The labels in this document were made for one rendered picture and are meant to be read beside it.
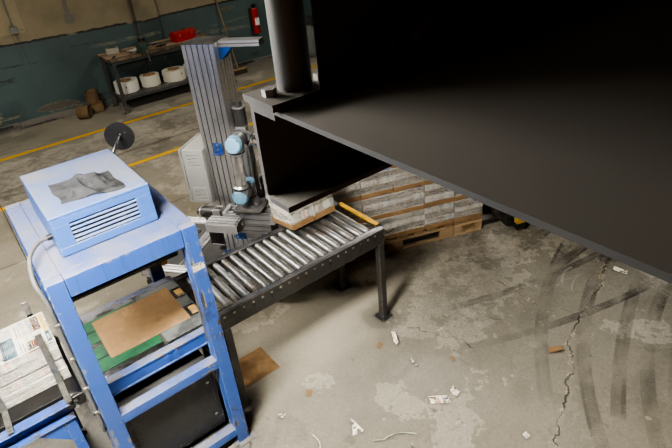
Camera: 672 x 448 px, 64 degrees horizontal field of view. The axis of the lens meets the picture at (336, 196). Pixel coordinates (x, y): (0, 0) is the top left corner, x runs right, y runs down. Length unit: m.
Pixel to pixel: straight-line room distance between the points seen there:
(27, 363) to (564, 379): 3.11
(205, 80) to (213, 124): 0.35
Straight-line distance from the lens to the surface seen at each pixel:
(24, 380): 3.16
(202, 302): 2.84
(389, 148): 0.44
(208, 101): 4.11
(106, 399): 2.94
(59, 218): 2.59
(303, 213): 3.76
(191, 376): 3.08
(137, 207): 2.68
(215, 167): 4.31
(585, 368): 4.03
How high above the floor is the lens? 2.83
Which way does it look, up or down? 29 degrees down
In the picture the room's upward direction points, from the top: 6 degrees counter-clockwise
